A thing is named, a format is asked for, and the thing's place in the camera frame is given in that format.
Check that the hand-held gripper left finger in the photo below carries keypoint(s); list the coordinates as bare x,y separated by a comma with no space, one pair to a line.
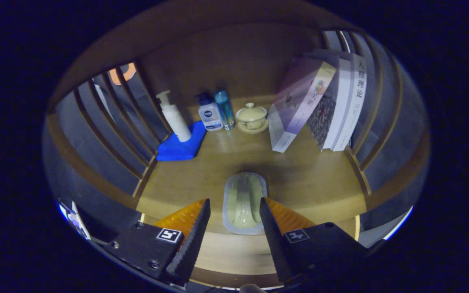
193,240

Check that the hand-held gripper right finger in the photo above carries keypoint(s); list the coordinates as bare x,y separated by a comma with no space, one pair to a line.
277,244

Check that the pale green grey-rimmed sponge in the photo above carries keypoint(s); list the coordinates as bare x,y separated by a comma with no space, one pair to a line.
243,203

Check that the wooden countertop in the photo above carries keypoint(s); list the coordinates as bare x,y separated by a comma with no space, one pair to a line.
311,179

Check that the wooden cabinet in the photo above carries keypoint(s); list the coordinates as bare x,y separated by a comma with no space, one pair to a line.
226,57

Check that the blue folded cloth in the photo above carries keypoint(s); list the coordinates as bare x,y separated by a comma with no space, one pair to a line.
177,148

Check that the white pump bottle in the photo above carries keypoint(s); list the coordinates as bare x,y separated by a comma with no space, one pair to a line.
175,120

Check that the white bottle blue cap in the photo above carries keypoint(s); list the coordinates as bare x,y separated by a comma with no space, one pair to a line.
210,116

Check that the cream lidded tea cup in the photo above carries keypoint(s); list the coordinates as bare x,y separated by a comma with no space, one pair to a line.
251,117

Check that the patterned cover book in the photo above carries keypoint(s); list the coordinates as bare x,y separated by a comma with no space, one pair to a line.
323,118

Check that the teal slim bottle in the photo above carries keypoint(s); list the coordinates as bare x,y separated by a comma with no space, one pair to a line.
224,109

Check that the purple white book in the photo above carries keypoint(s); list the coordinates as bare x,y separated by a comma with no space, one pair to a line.
295,101

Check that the white book black lettering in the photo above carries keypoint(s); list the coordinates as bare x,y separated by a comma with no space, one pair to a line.
354,101

